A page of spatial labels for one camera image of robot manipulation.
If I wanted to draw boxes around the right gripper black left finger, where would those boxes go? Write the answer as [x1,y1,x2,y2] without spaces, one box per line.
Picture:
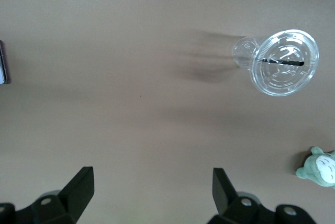
[15,166,95,224]

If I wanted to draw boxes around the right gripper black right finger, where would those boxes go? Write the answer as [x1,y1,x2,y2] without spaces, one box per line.
[209,167,278,224]

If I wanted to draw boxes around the green grey plush toy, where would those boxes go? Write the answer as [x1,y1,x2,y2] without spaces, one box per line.
[295,146,335,189]

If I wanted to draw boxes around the clear plastic cup with lid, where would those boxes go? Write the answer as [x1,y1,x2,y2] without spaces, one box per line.
[232,28,320,97]

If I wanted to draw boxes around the black straw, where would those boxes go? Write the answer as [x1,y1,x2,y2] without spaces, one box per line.
[261,58,305,67]

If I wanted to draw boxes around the brown table cover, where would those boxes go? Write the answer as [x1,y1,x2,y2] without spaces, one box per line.
[0,0,335,224]

